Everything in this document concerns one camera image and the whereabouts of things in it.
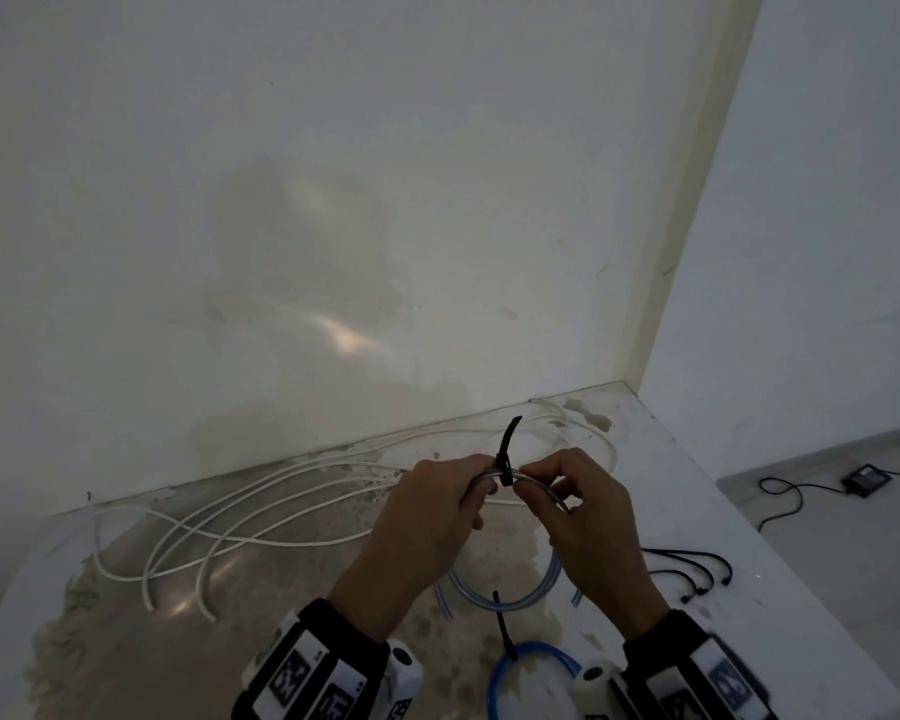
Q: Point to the person's right hand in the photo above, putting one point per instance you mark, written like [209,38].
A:
[607,547]

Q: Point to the person's left hand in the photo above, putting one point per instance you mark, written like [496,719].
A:
[420,532]

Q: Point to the black zip tie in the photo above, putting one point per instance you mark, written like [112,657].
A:
[502,629]
[701,568]
[679,576]
[508,449]
[709,554]

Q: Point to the black power adapter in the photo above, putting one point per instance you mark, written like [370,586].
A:
[868,479]

